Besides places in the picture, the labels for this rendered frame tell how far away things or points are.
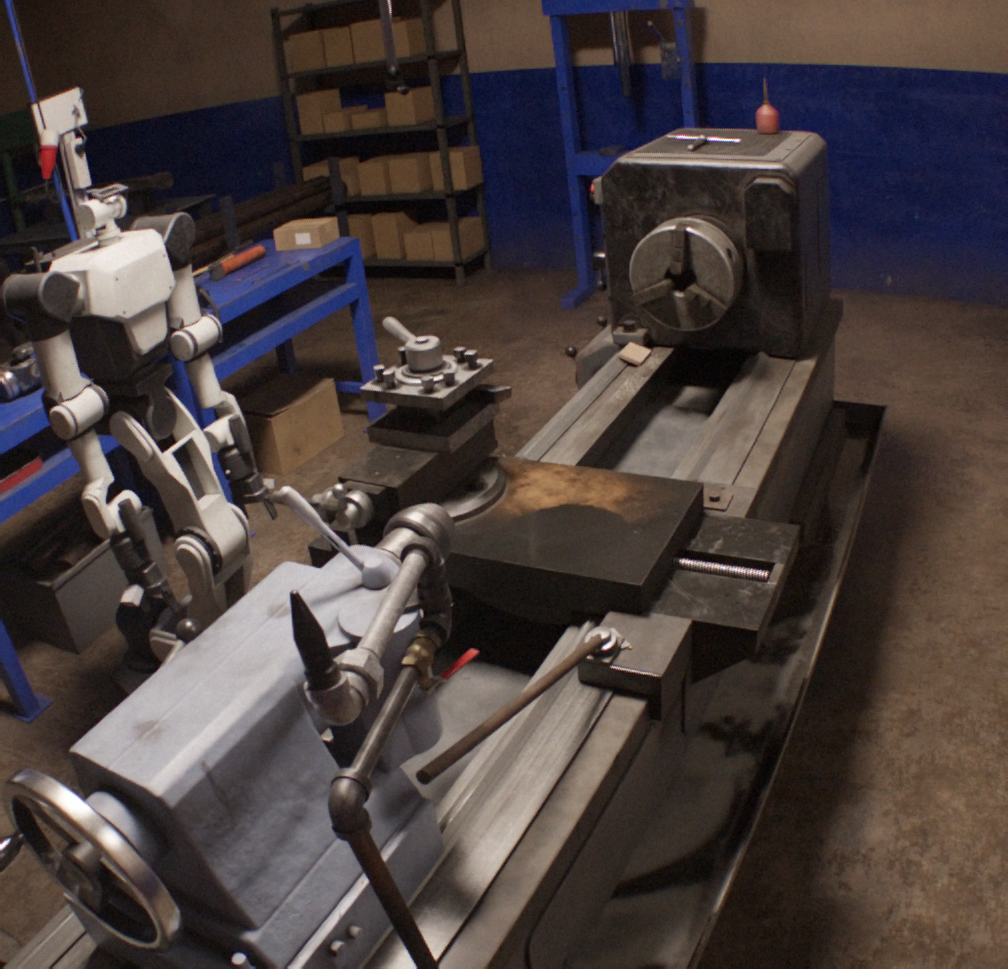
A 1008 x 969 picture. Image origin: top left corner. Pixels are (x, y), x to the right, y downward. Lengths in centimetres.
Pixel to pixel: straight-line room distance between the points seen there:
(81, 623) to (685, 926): 229
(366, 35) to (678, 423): 436
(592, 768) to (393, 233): 538
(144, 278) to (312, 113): 447
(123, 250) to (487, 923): 160
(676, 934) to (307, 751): 81
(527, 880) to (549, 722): 28
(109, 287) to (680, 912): 166
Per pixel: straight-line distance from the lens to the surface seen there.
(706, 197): 236
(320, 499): 185
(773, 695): 202
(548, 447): 203
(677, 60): 519
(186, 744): 91
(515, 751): 129
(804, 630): 220
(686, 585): 151
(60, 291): 208
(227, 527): 236
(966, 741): 257
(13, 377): 304
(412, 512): 124
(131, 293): 216
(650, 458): 221
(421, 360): 162
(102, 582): 332
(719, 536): 163
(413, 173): 619
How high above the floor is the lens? 173
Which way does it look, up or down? 26 degrees down
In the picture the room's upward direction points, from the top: 7 degrees counter-clockwise
